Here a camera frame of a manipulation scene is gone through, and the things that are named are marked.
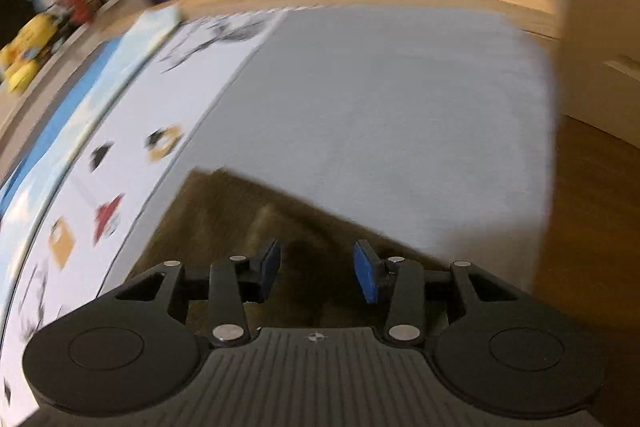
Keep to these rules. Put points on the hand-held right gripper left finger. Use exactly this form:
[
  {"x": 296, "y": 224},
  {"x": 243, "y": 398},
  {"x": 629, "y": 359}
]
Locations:
[{"x": 270, "y": 267}]

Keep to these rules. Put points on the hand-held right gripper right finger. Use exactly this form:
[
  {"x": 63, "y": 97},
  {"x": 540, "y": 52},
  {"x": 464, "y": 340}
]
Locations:
[{"x": 365, "y": 274}]

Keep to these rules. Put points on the deer printed bed sheet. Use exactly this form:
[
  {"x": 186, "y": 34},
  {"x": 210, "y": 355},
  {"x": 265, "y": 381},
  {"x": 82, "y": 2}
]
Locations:
[{"x": 375, "y": 107}]

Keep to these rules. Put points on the blue leaf patterned quilt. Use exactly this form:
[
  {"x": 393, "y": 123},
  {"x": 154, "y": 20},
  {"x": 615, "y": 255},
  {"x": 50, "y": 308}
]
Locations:
[{"x": 75, "y": 107}]

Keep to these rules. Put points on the yellow duck plush toy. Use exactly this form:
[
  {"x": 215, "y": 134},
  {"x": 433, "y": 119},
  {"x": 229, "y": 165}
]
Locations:
[{"x": 20, "y": 77}]

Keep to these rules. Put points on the yellow bear plush toy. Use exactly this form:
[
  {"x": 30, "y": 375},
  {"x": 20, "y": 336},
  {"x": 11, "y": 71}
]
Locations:
[{"x": 37, "y": 34}]

